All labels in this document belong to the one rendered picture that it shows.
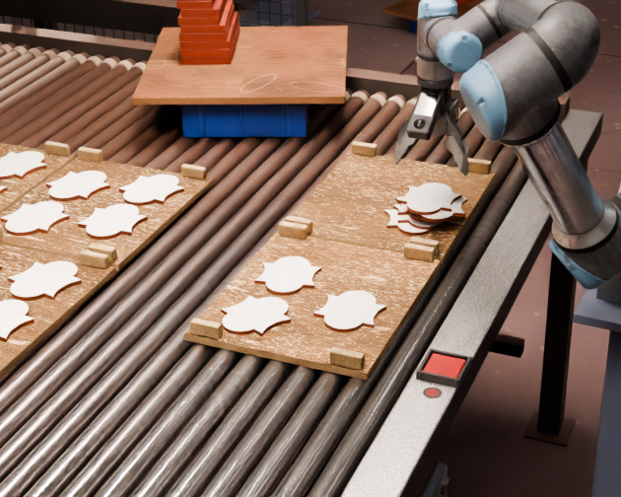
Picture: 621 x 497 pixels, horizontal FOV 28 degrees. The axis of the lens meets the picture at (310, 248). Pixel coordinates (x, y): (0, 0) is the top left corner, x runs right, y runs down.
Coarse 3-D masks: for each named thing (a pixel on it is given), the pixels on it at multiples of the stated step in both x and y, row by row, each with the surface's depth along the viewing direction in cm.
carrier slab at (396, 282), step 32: (256, 256) 244; (320, 256) 243; (352, 256) 243; (384, 256) 243; (256, 288) 233; (320, 288) 233; (352, 288) 233; (384, 288) 232; (416, 288) 232; (320, 320) 223; (384, 320) 222; (256, 352) 216; (288, 352) 214; (320, 352) 214; (384, 352) 216
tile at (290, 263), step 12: (264, 264) 239; (276, 264) 239; (288, 264) 239; (300, 264) 239; (264, 276) 236; (276, 276) 235; (288, 276) 235; (300, 276) 235; (312, 276) 235; (276, 288) 232; (288, 288) 231; (300, 288) 232; (312, 288) 233
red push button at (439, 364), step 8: (432, 360) 212; (440, 360) 212; (448, 360) 212; (456, 360) 212; (464, 360) 212; (424, 368) 211; (432, 368) 210; (440, 368) 210; (448, 368) 210; (456, 368) 210; (448, 376) 208; (456, 376) 208
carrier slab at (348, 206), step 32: (352, 160) 282; (384, 160) 282; (320, 192) 268; (352, 192) 268; (384, 192) 267; (480, 192) 266; (320, 224) 255; (352, 224) 255; (384, 224) 255; (448, 224) 254
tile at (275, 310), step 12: (252, 300) 228; (264, 300) 228; (276, 300) 228; (228, 312) 225; (240, 312) 225; (252, 312) 224; (264, 312) 224; (276, 312) 224; (228, 324) 221; (240, 324) 221; (252, 324) 221; (264, 324) 221; (276, 324) 222
